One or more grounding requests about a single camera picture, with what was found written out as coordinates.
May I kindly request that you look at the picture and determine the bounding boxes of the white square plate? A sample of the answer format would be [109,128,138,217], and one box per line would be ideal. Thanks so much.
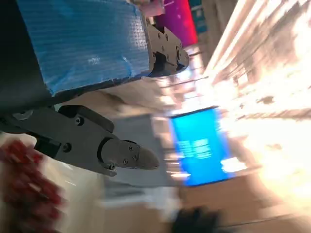
[41,155,105,233]

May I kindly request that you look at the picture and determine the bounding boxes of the magenta board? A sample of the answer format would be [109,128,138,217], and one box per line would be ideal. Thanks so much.
[155,0,199,49]

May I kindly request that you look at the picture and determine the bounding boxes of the red toy grapes with leaf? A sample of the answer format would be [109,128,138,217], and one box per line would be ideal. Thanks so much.
[0,139,67,233]

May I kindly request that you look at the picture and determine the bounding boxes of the black gloved robot right hand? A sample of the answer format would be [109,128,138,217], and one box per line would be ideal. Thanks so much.
[171,206,222,233]

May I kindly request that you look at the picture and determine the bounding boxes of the bare black robot left hand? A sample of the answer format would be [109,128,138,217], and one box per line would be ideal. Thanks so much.
[0,0,190,178]

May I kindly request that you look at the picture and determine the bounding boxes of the blue lit monitor screen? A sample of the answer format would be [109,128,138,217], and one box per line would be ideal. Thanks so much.
[169,106,238,188]

